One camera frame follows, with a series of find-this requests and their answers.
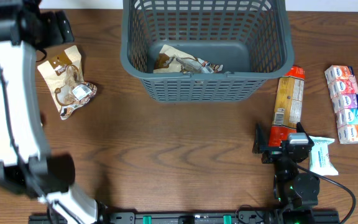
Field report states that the orange yellow snack package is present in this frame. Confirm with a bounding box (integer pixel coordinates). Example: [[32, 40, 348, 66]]
[[268, 66, 305, 146]]

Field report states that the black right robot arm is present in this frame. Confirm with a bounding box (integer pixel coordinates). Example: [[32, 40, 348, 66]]
[[252, 123, 320, 223]]

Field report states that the brown white snack pouch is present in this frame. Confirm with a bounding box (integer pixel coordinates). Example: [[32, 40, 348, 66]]
[[154, 45, 224, 74], [37, 45, 98, 120]]

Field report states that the grey plastic mesh basket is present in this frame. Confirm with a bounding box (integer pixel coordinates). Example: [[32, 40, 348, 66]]
[[121, 0, 295, 103]]

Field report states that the multicolour tissue pack bundle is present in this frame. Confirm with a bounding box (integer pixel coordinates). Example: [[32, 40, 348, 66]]
[[324, 65, 358, 144]]

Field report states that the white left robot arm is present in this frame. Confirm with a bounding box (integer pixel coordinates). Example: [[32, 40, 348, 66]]
[[0, 0, 110, 223]]

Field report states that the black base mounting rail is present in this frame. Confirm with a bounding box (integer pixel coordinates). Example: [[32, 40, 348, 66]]
[[28, 210, 341, 224]]

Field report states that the white wet wipes pack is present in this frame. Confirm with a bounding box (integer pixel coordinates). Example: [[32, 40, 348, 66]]
[[309, 136, 339, 176]]

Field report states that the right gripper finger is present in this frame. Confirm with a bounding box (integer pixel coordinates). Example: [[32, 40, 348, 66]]
[[296, 122, 309, 142], [252, 123, 267, 154]]

